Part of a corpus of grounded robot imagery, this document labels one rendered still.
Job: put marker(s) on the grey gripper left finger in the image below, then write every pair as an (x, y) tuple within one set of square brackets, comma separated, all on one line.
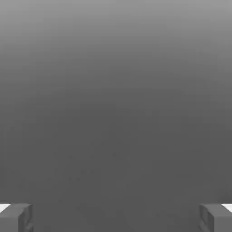
[(12, 218)]

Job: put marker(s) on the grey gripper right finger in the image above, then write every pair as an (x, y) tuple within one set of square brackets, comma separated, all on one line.
[(218, 219)]

